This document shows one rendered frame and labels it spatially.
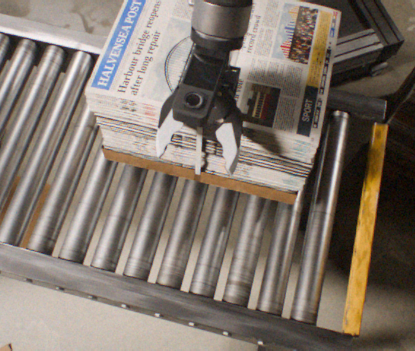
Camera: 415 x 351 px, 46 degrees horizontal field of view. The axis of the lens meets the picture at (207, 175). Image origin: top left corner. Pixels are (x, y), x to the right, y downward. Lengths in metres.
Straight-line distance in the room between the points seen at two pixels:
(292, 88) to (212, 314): 0.42
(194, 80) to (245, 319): 0.48
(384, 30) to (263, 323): 1.36
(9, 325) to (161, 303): 0.98
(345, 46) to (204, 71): 1.33
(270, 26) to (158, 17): 0.19
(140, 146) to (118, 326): 0.95
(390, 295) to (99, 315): 1.00
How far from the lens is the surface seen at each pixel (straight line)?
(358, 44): 1.95
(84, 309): 1.78
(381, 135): 1.07
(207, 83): 0.62
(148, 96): 0.78
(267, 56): 0.84
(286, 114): 0.77
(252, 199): 0.98
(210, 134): 0.79
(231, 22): 0.63
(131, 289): 0.94
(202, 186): 0.99
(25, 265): 0.99
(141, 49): 0.84
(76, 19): 2.28
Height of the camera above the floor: 1.72
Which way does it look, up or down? 68 degrees down
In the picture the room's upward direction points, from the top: 2 degrees clockwise
